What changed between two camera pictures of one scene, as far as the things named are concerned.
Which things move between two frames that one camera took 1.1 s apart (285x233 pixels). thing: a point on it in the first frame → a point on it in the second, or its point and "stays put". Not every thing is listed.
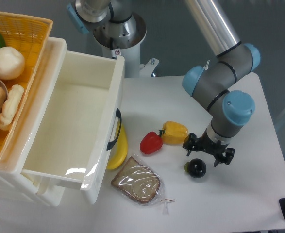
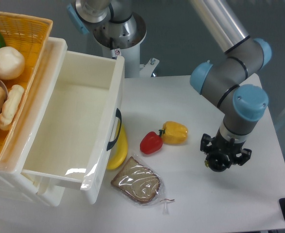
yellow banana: (119, 153) stays put
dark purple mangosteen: (196, 168) → (216, 161)
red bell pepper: (151, 143) stays put
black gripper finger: (190, 143) → (205, 139)
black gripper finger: (227, 159) → (246, 155)
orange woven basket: (29, 35) stays put
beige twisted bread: (10, 106) stays put
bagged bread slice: (137, 182) stays put
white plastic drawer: (81, 120) stays put
